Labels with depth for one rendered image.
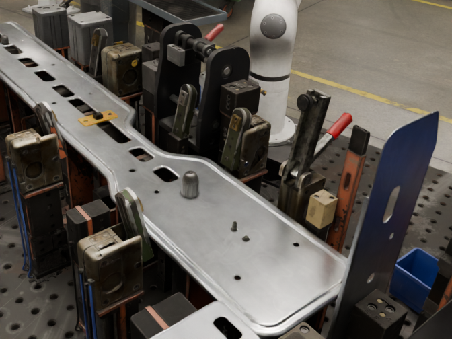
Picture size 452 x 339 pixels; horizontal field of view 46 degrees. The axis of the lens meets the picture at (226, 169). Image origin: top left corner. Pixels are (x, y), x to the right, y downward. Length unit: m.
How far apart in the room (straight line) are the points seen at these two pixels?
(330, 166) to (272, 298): 0.94
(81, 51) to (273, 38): 0.51
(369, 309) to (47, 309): 0.72
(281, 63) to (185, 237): 0.74
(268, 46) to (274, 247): 0.69
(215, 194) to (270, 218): 0.12
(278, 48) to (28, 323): 0.89
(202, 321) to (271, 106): 0.90
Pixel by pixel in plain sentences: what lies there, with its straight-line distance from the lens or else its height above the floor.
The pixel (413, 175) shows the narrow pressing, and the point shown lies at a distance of 0.65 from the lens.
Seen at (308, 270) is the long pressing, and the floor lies 1.00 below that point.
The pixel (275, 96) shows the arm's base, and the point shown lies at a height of 0.93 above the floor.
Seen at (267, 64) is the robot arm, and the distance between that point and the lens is 1.50.
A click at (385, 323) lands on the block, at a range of 0.72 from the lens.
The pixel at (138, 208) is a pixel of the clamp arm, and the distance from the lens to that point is 0.80.
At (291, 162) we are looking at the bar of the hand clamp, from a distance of 0.96.
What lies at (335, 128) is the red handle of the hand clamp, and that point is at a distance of 0.99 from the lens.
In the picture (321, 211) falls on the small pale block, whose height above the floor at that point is 1.05.
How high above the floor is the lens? 1.59
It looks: 34 degrees down
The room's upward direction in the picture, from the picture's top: 5 degrees clockwise
